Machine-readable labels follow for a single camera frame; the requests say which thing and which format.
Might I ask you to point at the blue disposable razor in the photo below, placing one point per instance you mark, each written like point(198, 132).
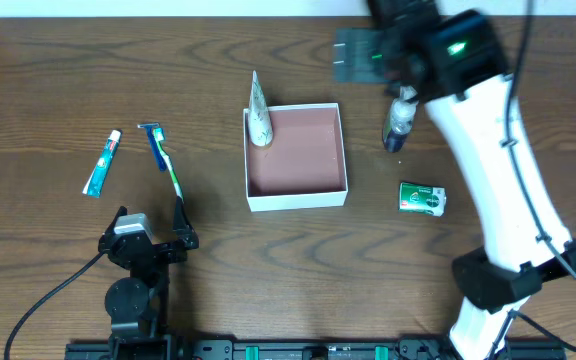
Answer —
point(150, 129)

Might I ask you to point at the white cardboard box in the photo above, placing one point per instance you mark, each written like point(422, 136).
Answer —
point(304, 167)

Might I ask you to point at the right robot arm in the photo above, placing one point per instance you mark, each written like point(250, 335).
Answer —
point(456, 70)

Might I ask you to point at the green soap packet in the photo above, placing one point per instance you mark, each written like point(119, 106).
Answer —
point(416, 198)

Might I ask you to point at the clear spray bottle dark liquid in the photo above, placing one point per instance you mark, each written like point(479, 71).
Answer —
point(399, 121)

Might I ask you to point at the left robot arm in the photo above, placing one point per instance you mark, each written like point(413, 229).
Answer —
point(138, 304)

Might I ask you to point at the white cosmetic tube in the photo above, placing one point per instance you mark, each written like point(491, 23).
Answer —
point(259, 122)

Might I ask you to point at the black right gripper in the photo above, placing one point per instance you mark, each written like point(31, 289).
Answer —
point(356, 57)

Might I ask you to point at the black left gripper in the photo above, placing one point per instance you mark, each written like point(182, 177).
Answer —
point(155, 251)

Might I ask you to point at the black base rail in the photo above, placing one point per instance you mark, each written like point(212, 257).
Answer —
point(268, 351)

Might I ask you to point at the green toothpaste tube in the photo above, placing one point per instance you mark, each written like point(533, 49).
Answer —
point(95, 183)

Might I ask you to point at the green white toothbrush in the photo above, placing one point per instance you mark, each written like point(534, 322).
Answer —
point(160, 137)

